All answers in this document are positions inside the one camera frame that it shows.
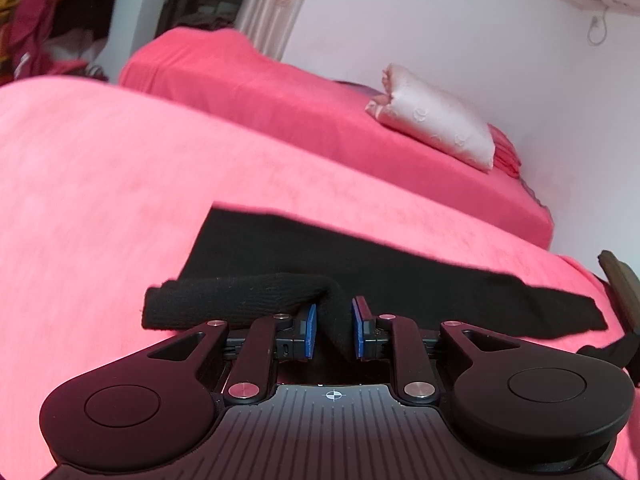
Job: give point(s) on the brown wooden chair back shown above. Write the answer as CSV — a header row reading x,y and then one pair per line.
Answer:
x,y
624,286

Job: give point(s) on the black knit pants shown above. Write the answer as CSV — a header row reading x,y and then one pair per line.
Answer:
x,y
244,266

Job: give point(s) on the hanging clothes on rack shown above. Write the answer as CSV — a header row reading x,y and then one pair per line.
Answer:
x,y
47,37

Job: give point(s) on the folded pink blanket stack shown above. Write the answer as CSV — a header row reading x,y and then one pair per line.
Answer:
x,y
506,158

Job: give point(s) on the pink covered far bed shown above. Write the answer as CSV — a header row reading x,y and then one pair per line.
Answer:
x,y
222,74

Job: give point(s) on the pink bed blanket near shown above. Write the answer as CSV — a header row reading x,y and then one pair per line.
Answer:
x,y
103,191

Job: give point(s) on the pale pink folded quilt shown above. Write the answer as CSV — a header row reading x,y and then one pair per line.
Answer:
x,y
433,117

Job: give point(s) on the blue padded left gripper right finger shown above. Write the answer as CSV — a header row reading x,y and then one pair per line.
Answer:
x,y
398,341

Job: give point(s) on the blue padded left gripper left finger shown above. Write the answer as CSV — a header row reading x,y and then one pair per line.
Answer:
x,y
256,352

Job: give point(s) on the pink patterned curtain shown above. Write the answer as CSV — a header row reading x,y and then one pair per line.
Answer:
x,y
268,24

